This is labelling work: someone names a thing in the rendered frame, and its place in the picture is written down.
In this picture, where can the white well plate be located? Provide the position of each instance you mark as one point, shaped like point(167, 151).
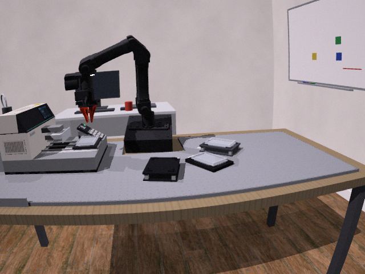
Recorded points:
point(209, 158)
point(220, 142)
point(87, 140)

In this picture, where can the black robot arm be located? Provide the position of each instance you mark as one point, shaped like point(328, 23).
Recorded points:
point(142, 58)

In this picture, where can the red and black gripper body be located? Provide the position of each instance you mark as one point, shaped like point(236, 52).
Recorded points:
point(90, 103)

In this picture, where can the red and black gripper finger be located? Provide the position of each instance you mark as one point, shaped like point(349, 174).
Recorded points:
point(84, 111)
point(92, 111)

